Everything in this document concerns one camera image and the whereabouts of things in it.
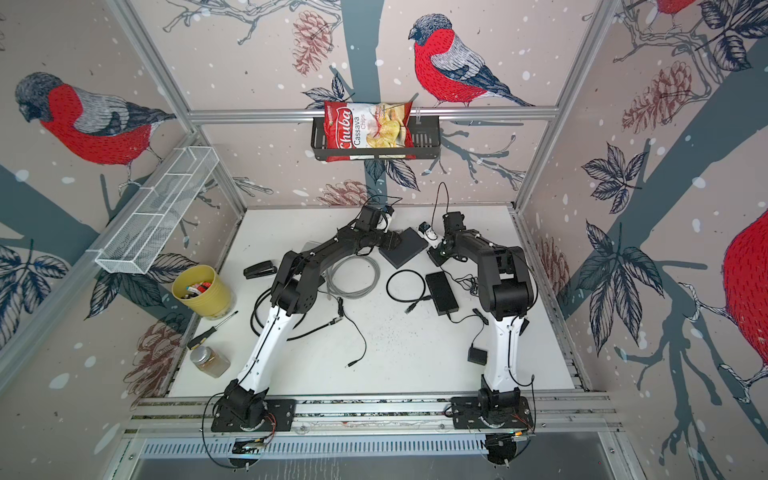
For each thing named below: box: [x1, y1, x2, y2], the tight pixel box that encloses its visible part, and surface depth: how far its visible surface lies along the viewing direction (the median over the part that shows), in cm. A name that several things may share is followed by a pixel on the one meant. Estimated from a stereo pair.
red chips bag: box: [324, 101, 416, 162], surface depth 90 cm
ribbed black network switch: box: [425, 271, 459, 316], surface depth 99 cm
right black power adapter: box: [447, 308, 489, 366], surface depth 85 cm
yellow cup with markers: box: [172, 264, 231, 319], surface depth 87 cm
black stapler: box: [243, 260, 278, 280], surface depth 102 cm
